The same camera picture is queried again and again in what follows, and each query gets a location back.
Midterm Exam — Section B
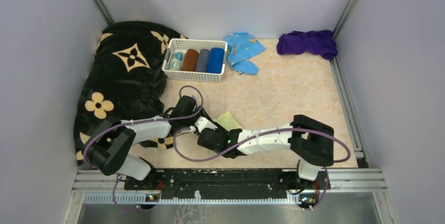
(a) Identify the yellow green towel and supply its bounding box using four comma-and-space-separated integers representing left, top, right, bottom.
214, 111, 242, 131

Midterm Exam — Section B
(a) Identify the royal blue towel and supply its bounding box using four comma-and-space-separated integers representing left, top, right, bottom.
206, 48, 225, 74

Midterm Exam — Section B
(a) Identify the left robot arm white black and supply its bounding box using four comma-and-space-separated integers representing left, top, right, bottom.
82, 95, 203, 189

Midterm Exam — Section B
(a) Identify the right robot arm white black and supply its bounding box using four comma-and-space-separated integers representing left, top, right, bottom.
195, 114, 334, 188

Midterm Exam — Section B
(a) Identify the white blue patterned rolled towel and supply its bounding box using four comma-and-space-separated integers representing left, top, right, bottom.
168, 50, 185, 71

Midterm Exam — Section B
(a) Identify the brown rolled towel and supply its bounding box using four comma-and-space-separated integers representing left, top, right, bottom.
182, 49, 199, 72

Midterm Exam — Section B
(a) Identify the grey rolled towel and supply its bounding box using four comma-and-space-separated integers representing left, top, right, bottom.
195, 49, 210, 72

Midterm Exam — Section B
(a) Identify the black floral blanket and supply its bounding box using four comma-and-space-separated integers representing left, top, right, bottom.
73, 21, 185, 166

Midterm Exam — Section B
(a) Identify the white plastic basket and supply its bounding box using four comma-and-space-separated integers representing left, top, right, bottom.
162, 38, 228, 83

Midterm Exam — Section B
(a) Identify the light blue patterned towel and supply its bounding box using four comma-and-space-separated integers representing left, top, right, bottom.
223, 31, 266, 75

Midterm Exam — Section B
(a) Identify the purple towel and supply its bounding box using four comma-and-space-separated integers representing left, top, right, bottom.
277, 30, 338, 60

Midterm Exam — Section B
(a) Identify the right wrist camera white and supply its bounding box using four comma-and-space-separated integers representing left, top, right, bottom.
190, 116, 218, 135

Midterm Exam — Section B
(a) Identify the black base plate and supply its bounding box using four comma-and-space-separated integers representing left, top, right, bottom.
124, 168, 331, 200

